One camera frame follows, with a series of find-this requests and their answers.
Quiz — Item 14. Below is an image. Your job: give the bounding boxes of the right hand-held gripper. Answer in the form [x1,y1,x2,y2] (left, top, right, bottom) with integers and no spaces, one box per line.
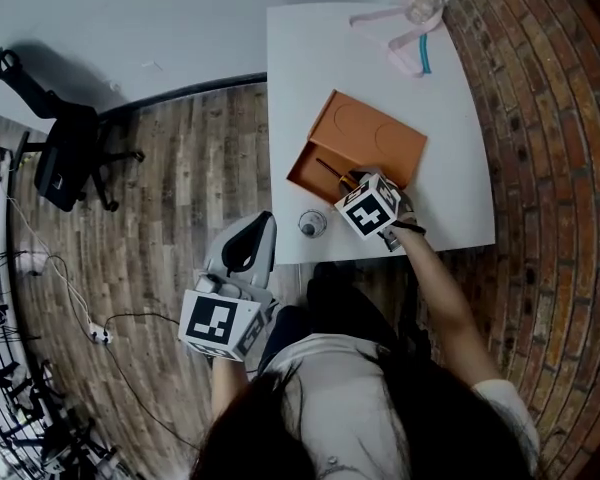
[333,169,419,253]

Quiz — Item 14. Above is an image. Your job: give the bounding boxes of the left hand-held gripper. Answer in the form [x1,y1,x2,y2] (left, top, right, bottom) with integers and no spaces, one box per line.
[178,210,281,364]

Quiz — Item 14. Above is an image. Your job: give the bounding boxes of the yellow handled screwdriver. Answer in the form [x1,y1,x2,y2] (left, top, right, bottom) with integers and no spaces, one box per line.
[315,157,365,191]

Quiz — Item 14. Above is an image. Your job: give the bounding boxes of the orange cardboard container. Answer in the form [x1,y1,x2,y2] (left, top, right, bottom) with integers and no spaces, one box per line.
[285,88,428,205]

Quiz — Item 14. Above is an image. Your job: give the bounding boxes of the person's right forearm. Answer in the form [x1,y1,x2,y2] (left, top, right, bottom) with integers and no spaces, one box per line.
[393,225,507,385]

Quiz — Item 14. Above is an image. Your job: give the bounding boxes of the person's left forearm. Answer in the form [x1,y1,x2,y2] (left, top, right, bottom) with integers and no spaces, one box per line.
[210,353,252,422]

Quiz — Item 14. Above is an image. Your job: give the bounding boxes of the small clear glass cup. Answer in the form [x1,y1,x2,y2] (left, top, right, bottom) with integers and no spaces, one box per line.
[297,208,328,240]

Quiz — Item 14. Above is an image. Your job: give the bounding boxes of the person's black trousers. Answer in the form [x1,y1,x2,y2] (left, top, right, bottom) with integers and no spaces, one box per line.
[256,261,432,375]

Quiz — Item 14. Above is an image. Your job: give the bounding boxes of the teal strip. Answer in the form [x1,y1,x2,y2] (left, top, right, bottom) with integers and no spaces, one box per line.
[418,34,433,76]

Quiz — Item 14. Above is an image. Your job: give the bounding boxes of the white power strip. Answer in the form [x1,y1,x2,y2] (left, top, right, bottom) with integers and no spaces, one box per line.
[89,319,115,345]

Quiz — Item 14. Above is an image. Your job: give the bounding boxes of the pink ribbon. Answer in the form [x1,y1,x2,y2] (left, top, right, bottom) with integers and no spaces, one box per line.
[349,6,446,80]

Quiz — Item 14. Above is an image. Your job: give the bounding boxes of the person's white shirt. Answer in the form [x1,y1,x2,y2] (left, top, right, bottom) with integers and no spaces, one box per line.
[257,332,540,480]

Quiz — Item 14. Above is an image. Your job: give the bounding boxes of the black office chair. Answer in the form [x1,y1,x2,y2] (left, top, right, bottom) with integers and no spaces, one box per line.
[0,46,147,214]

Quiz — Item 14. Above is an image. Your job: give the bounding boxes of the glass jar with flowers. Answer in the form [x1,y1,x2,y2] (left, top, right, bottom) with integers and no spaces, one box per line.
[404,0,446,25]

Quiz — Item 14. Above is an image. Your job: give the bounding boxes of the black metal rack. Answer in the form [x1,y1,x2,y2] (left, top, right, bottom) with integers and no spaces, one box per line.
[0,140,124,480]

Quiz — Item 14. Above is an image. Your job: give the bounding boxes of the black wrist strap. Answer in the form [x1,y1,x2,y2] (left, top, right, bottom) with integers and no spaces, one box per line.
[391,220,428,236]

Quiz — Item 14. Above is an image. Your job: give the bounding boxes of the black cable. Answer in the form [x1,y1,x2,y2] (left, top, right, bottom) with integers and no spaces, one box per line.
[102,311,204,452]

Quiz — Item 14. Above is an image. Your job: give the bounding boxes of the white cable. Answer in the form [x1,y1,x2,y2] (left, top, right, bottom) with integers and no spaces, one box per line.
[3,192,97,330]

